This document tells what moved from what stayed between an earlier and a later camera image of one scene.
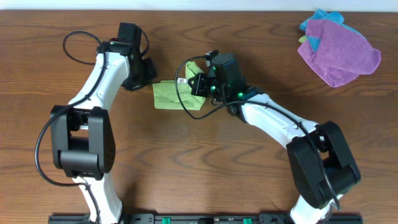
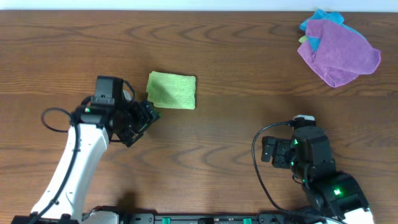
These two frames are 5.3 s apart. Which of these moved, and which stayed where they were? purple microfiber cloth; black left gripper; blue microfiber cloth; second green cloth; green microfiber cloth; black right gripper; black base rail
Moved: green microfiber cloth; black right gripper; black left gripper
Stayed: blue microfiber cloth; purple microfiber cloth; second green cloth; black base rail
